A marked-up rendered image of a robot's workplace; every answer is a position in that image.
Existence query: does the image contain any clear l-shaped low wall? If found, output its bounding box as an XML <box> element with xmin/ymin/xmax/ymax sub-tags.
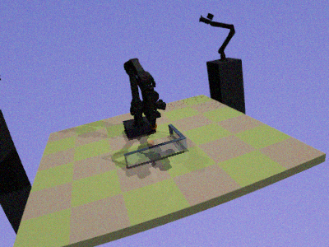
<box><xmin>125</xmin><ymin>126</ymin><xmax>188</xmax><ymax>165</ymax></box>

